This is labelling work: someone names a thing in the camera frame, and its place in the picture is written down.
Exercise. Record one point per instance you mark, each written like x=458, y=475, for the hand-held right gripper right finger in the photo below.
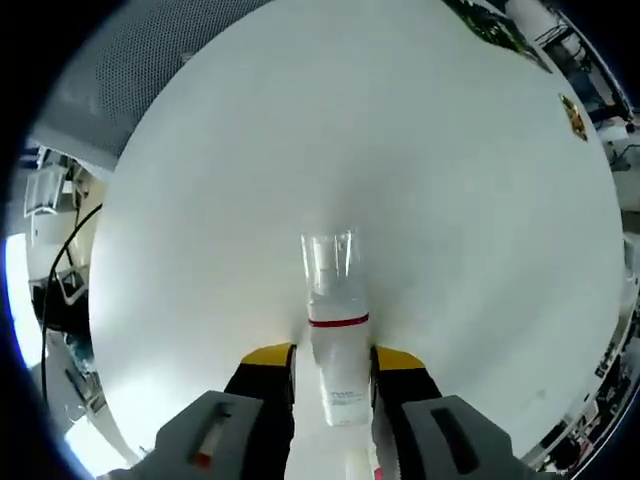
x=440, y=440

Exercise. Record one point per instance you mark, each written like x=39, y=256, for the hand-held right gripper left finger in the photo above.
x=225, y=435

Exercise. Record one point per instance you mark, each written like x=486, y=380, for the small translucent skincare bottle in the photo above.
x=340, y=360

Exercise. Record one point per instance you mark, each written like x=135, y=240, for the gold foil skincare packet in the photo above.
x=574, y=117

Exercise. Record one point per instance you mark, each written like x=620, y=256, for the dark green skincare sachet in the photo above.
x=495, y=30

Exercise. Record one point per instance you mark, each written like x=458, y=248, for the grey mesh office chair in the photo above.
x=150, y=60

